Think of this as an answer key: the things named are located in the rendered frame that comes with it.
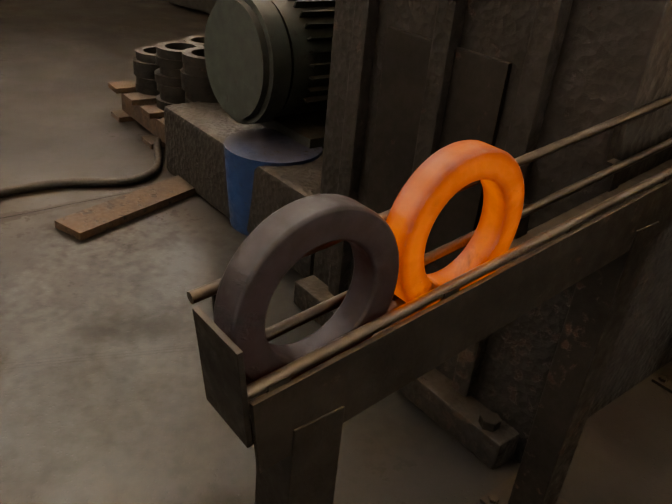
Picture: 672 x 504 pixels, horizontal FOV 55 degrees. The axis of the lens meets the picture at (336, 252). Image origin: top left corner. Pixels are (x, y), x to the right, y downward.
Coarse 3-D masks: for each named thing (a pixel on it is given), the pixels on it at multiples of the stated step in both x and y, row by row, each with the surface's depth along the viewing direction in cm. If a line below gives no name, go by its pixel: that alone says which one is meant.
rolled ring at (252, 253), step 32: (288, 224) 51; (320, 224) 52; (352, 224) 55; (384, 224) 57; (256, 256) 50; (288, 256) 52; (384, 256) 59; (224, 288) 52; (256, 288) 51; (352, 288) 63; (384, 288) 61; (224, 320) 52; (256, 320) 52; (352, 320) 62; (256, 352) 54; (288, 352) 59
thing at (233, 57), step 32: (224, 0) 186; (256, 0) 180; (288, 0) 188; (320, 0) 190; (224, 32) 191; (256, 32) 177; (288, 32) 182; (320, 32) 188; (224, 64) 195; (256, 64) 181; (288, 64) 181; (320, 64) 187; (224, 96) 200; (256, 96) 185; (288, 96) 189; (320, 96) 196; (192, 128) 212; (224, 128) 210; (256, 128) 213; (288, 128) 204; (320, 128) 206; (192, 160) 218; (224, 160) 200; (320, 160) 193; (224, 192) 205; (256, 192) 189; (288, 192) 176; (256, 224) 194
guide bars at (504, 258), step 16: (656, 176) 86; (624, 192) 82; (640, 192) 83; (592, 208) 78; (608, 208) 80; (560, 224) 75; (576, 224) 76; (528, 240) 73; (544, 240) 73; (512, 256) 70; (480, 272) 68; (448, 288) 65; (416, 304) 63; (432, 304) 66; (384, 320) 61; (352, 336) 59; (368, 336) 60; (320, 352) 57; (336, 352) 58; (288, 368) 55; (304, 368) 56; (256, 384) 54; (272, 384) 54
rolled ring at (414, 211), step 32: (448, 160) 61; (480, 160) 62; (512, 160) 66; (416, 192) 60; (448, 192) 61; (512, 192) 68; (416, 224) 60; (480, 224) 72; (512, 224) 71; (416, 256) 62; (480, 256) 71; (416, 288) 65
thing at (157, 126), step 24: (144, 48) 270; (168, 48) 246; (192, 48) 235; (144, 72) 266; (168, 72) 247; (192, 72) 227; (144, 96) 267; (168, 96) 251; (192, 96) 233; (120, 120) 280; (144, 120) 269
